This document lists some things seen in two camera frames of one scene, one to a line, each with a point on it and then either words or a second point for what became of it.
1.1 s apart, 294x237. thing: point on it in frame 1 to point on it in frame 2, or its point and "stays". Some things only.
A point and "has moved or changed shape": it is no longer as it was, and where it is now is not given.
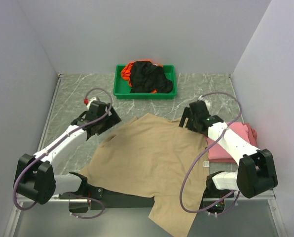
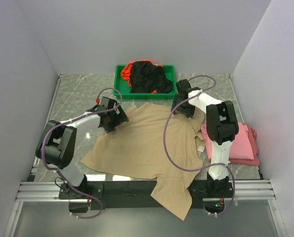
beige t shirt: x=149 y=156 has moved or changed shape
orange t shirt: x=126 y=72 stays
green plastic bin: x=122 y=90 stays
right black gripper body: x=191 y=121 to x=188 y=109
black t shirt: x=146 y=77 stays
